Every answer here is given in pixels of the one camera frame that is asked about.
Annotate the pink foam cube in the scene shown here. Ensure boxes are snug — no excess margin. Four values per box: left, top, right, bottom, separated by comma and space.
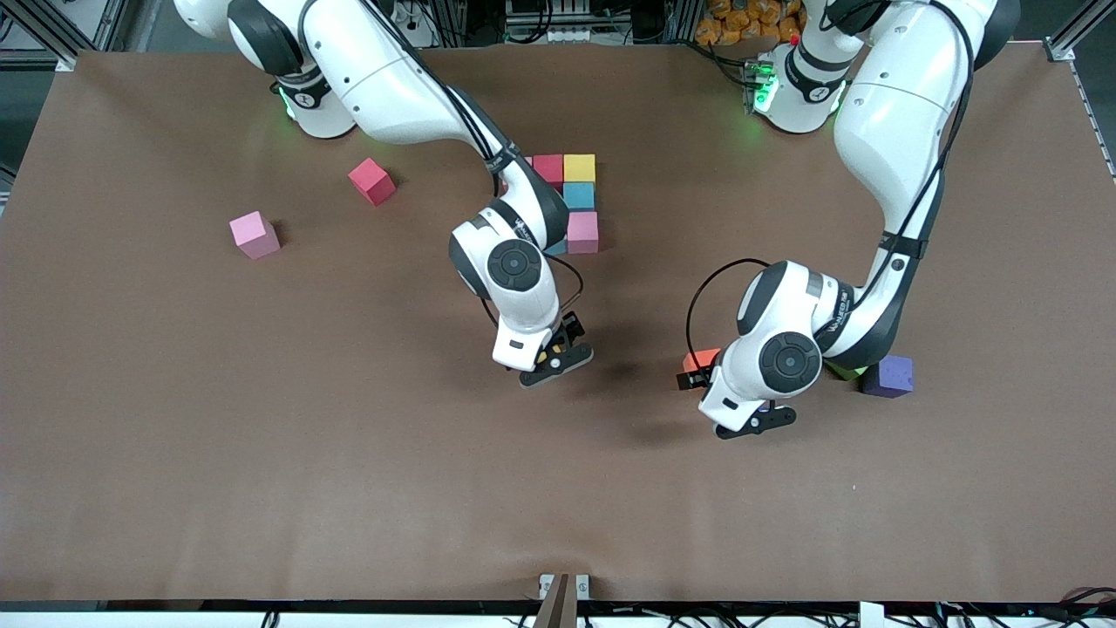
567, 211, 600, 255
229, 210, 282, 261

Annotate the purple foam cube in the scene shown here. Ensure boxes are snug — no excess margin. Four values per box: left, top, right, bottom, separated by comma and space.
862, 353, 915, 399

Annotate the orange snack bag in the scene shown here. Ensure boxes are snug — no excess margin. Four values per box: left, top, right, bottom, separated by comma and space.
695, 0, 803, 46

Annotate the white metal bracket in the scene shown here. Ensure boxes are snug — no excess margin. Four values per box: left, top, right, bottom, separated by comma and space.
539, 573, 591, 602

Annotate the tan camera post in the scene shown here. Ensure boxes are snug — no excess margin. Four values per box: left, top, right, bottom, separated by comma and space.
534, 573, 578, 628

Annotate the aluminium frame profile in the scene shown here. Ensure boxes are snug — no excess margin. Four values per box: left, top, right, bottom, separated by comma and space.
1046, 0, 1116, 64
0, 0, 132, 72

